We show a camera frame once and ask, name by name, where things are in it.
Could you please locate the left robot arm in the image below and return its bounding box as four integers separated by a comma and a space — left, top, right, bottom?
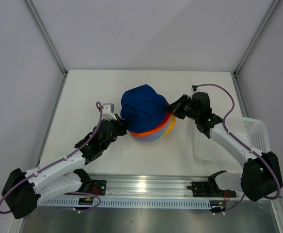
1, 118, 128, 219

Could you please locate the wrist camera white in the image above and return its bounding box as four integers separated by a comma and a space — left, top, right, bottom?
191, 85, 199, 94
102, 103, 117, 120

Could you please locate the white slotted cable duct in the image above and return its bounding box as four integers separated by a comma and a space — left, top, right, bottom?
40, 197, 211, 210

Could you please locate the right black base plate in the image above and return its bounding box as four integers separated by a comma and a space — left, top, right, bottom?
187, 181, 236, 198

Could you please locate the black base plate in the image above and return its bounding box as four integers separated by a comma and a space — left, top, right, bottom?
187, 181, 236, 198
83, 180, 107, 196

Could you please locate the aluminium frame post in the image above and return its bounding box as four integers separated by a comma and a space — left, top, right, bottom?
22, 0, 67, 76
233, 0, 282, 79

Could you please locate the aluminium mounting rail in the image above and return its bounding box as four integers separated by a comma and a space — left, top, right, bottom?
63, 171, 282, 200

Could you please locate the blue cap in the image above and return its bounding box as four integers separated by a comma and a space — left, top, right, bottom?
120, 84, 168, 133

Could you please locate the white plastic basket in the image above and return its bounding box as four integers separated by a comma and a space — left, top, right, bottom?
193, 116, 271, 165

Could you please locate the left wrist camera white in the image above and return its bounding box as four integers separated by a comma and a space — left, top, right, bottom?
102, 103, 117, 120

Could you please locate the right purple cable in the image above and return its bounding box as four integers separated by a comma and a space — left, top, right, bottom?
192, 83, 283, 200

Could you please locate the teal bucket hat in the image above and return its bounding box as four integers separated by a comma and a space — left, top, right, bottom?
155, 129, 169, 140

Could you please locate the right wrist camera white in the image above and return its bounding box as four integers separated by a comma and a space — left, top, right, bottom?
191, 85, 199, 94

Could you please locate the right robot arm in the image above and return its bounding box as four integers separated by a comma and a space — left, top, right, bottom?
164, 92, 283, 201

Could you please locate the purple cable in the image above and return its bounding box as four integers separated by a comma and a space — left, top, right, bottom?
0, 101, 106, 216
192, 83, 283, 200

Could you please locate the right aluminium frame post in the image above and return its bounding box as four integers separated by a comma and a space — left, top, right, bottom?
233, 0, 282, 79

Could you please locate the orange bucket hat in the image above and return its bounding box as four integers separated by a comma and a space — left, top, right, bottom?
129, 114, 171, 137

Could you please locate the left aluminium frame post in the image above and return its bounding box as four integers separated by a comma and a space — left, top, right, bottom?
22, 0, 67, 76

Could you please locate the red hat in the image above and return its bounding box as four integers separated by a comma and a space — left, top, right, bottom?
156, 102, 170, 128

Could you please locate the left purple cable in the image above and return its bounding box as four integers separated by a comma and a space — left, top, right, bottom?
0, 101, 106, 216

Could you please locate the yellow bucket hat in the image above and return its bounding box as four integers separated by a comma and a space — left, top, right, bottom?
162, 115, 176, 136

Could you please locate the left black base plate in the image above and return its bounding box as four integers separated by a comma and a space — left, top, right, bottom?
83, 180, 107, 196

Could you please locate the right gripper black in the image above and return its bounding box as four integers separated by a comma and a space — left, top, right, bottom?
163, 95, 199, 121

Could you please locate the lavender bucket hat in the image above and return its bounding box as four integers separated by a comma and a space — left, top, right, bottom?
131, 125, 169, 142

